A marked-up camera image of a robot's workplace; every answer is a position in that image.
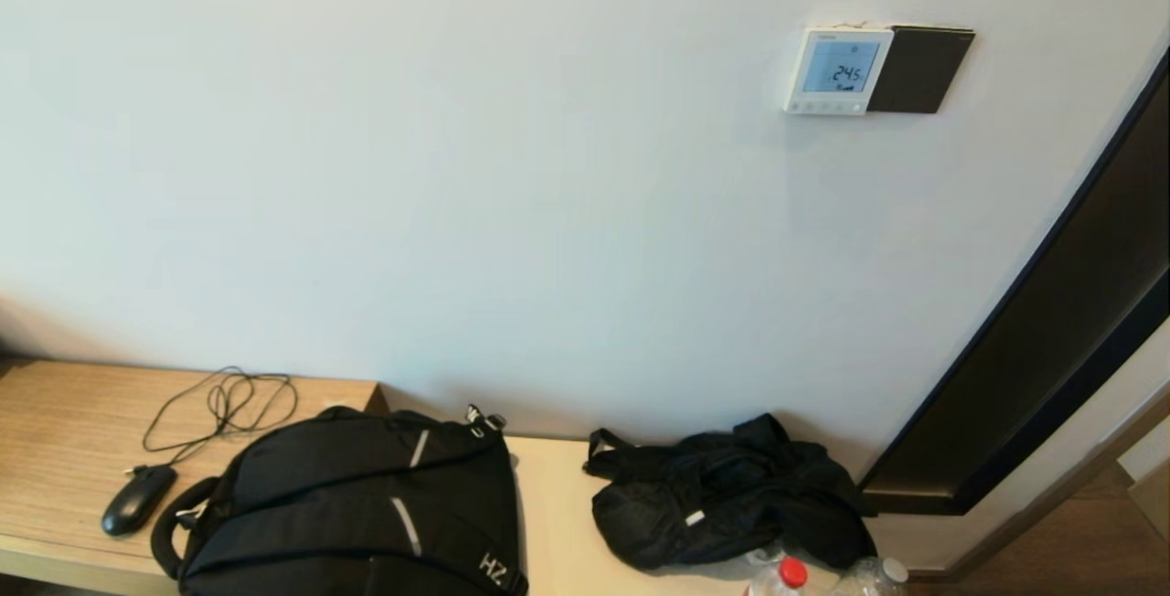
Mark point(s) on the black computer mouse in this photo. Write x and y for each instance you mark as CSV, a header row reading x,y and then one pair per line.
x,y
137,500

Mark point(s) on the white-capped clear plastic bottle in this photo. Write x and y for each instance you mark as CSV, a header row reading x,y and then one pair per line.
x,y
882,578

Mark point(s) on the black wall switch plate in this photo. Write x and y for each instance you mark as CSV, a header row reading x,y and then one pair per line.
x,y
923,70

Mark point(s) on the white wall thermostat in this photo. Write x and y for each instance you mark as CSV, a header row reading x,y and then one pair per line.
x,y
836,66

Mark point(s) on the red-capped plastic bottle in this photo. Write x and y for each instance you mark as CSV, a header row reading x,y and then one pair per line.
x,y
792,573

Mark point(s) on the black backpack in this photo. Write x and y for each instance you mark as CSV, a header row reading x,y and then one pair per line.
x,y
347,486

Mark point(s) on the black crumpled fabric bag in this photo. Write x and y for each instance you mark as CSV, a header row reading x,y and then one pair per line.
x,y
722,505

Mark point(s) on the dark door frame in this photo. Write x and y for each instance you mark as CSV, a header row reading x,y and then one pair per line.
x,y
1051,349

